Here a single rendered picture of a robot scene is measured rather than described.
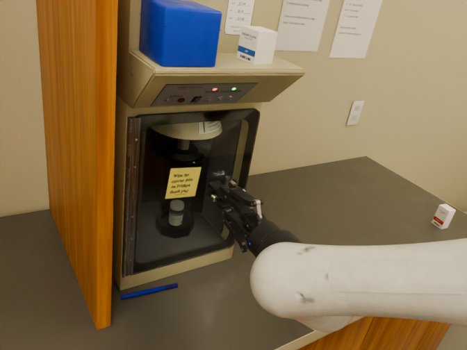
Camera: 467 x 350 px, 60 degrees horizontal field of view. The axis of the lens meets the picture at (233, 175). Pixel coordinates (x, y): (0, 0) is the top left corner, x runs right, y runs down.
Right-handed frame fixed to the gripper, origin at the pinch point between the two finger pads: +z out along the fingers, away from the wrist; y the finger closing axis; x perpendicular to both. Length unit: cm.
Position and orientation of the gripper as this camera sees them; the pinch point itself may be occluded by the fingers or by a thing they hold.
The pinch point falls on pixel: (219, 194)
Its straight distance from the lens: 93.2
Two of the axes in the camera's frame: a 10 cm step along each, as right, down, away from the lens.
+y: 1.5, -8.7, -4.7
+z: -5.3, -4.7, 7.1
